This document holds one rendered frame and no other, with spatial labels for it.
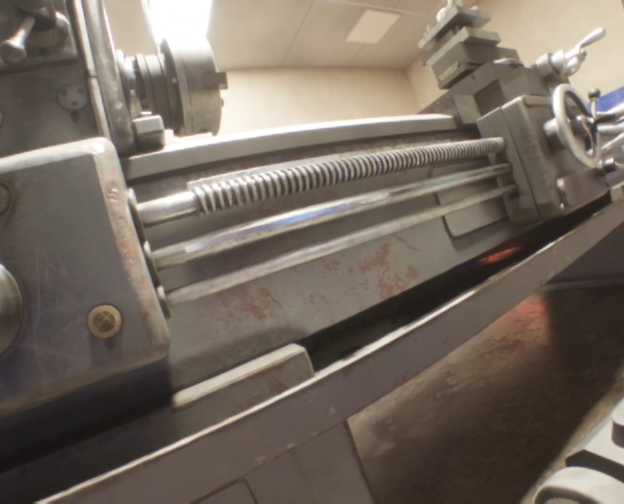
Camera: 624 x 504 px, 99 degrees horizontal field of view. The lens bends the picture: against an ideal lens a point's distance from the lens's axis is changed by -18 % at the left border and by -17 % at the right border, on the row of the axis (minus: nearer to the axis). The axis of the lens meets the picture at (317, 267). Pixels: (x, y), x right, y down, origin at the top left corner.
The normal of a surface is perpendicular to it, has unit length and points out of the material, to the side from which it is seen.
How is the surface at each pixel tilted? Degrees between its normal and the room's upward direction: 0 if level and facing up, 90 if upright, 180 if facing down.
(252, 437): 90
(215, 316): 90
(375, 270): 90
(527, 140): 90
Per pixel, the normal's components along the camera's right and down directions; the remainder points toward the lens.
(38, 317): 0.42, -0.11
